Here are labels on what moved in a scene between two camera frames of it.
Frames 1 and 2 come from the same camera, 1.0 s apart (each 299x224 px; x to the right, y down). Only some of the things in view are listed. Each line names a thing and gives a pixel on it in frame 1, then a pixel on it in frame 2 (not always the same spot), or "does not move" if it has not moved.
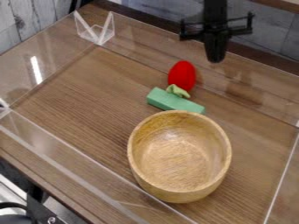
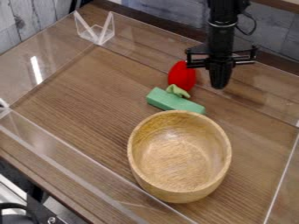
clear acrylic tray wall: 126,125 does not move
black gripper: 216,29 -> 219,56
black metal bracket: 38,213 does not move
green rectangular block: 167,101 does not move
